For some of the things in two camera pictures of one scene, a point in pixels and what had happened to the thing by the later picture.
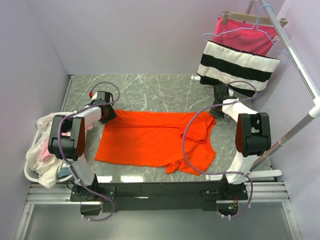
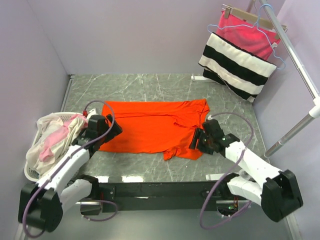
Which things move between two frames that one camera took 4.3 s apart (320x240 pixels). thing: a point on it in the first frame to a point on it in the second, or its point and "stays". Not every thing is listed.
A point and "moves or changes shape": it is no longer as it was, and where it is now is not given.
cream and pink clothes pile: (39, 159) stays
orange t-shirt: (176, 141) moves or changes shape
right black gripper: (213, 113) to (199, 135)
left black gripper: (111, 115) to (115, 131)
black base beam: (116, 196) stays
